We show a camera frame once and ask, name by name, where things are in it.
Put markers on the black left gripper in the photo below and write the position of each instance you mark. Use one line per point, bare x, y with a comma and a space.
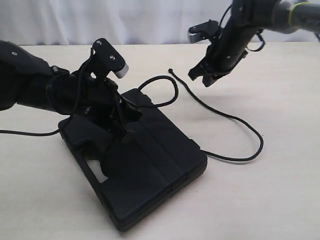
99, 102

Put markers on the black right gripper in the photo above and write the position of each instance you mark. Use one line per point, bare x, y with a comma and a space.
224, 58

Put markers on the black plastic carry case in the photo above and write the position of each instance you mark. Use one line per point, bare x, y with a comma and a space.
131, 179

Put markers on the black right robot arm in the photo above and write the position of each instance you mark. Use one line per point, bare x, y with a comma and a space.
248, 18

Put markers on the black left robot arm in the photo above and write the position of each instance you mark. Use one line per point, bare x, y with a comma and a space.
30, 81

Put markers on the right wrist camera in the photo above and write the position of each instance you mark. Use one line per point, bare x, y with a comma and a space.
204, 31

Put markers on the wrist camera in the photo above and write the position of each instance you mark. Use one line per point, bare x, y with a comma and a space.
107, 59
204, 31

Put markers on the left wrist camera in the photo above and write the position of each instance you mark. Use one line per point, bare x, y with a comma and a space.
107, 59

